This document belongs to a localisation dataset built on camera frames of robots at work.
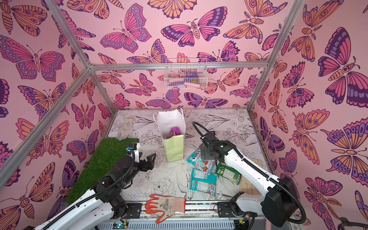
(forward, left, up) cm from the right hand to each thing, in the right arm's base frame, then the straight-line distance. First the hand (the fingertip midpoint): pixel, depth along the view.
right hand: (212, 152), depth 82 cm
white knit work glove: (+23, +61, -10) cm, 66 cm away
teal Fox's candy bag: (-4, +3, -9) cm, 11 cm away
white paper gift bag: (+19, +28, +6) cm, 34 cm away
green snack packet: (-9, -10, -9) cm, 16 cm away
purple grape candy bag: (+12, +22, +3) cm, 26 cm away
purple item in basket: (+45, +12, +22) cm, 51 cm away
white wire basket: (+46, +16, +22) cm, 54 cm away
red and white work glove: (-26, +25, -10) cm, 37 cm away
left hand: (-5, +34, +6) cm, 34 cm away
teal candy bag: (-14, +6, -9) cm, 17 cm away
